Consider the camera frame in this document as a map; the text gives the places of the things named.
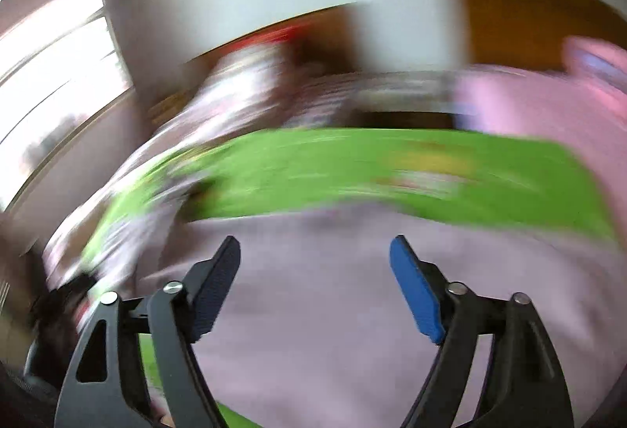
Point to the lilac fleece pants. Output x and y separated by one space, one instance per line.
316 333

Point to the plaid bed sheet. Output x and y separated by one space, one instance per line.
405 100

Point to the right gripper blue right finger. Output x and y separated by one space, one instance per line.
524 385

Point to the red pillow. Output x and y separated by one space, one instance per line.
293 37

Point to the right wooden headboard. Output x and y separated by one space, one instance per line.
529 34

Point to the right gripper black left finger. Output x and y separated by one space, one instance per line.
106 386

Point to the window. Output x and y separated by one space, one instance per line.
59 67

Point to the green cartoon bed sheet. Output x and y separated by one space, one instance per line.
452 177

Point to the wooden headboard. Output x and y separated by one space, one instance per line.
332 41
529 34

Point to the pink white floral quilt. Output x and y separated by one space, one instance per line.
247 91

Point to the left wooden headboard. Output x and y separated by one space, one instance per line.
332 41

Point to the pink rolled pillow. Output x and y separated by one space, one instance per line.
596 60

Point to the pink quilt on bed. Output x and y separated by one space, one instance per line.
584 113

